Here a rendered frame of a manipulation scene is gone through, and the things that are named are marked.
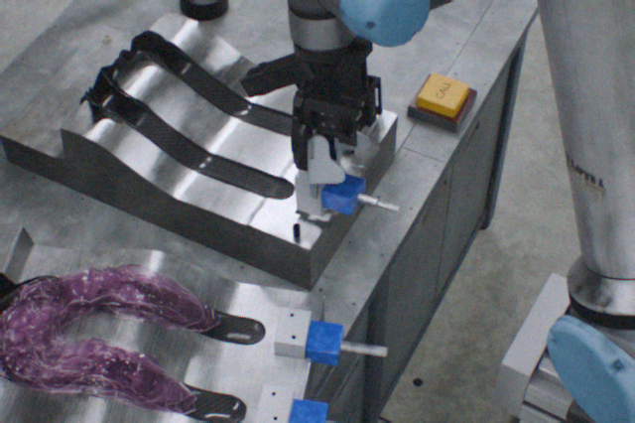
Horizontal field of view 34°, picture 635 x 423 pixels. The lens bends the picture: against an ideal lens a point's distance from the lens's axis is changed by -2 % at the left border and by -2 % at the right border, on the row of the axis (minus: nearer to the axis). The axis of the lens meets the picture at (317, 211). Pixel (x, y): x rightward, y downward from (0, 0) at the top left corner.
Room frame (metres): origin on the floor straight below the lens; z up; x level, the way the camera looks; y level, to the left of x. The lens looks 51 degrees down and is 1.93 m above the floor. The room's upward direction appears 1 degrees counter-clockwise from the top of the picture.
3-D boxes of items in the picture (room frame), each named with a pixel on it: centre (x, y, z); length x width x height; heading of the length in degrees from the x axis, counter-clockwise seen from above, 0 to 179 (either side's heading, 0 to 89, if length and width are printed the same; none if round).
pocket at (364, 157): (0.95, -0.05, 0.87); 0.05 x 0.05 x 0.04; 62
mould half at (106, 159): (1.02, 0.17, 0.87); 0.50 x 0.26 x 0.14; 62
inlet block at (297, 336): (0.67, -0.02, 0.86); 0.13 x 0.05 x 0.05; 79
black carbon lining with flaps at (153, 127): (1.00, 0.16, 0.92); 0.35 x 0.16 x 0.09; 62
